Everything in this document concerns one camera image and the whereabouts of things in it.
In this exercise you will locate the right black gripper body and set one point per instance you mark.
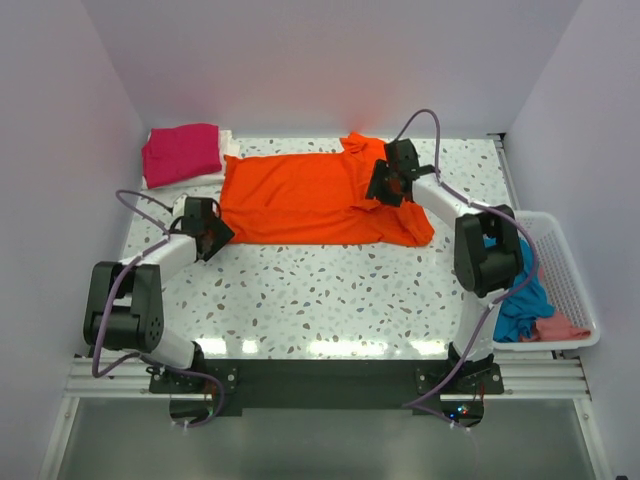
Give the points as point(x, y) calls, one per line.
point(382, 186)

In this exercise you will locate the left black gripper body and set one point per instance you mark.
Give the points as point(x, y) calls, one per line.
point(220, 235)

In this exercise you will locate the orange t-shirt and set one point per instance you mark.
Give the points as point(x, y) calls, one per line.
point(316, 199)

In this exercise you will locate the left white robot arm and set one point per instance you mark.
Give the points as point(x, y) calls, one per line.
point(124, 315)

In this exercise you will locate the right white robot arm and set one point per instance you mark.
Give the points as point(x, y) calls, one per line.
point(487, 254)

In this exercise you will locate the folded magenta t-shirt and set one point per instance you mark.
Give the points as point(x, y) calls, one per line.
point(172, 155)

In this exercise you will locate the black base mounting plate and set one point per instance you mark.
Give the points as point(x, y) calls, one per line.
point(230, 387)

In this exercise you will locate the teal t-shirt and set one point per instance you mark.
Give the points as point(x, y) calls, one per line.
point(505, 328)

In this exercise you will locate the white plastic laundry basket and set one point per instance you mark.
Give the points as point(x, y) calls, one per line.
point(561, 279)

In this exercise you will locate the pink t-shirt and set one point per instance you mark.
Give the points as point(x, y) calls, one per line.
point(539, 321)

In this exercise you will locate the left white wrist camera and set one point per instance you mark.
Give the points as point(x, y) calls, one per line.
point(178, 206)

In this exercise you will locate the aluminium frame rail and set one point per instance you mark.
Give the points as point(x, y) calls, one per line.
point(520, 378)

